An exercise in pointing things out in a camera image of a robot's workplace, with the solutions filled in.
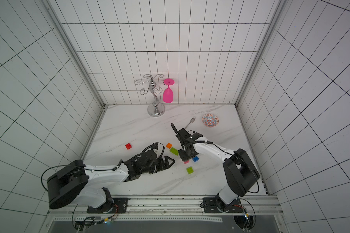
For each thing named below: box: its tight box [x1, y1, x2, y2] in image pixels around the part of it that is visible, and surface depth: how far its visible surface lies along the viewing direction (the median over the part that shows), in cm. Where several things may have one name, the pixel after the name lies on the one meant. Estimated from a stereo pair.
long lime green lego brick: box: [169, 147, 179, 156], surface depth 94 cm
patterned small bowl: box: [201, 113, 220, 128], surface depth 109 cm
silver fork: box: [184, 116, 197, 130], surface depth 112 cm
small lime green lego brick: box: [186, 166, 194, 175], surface depth 86 cm
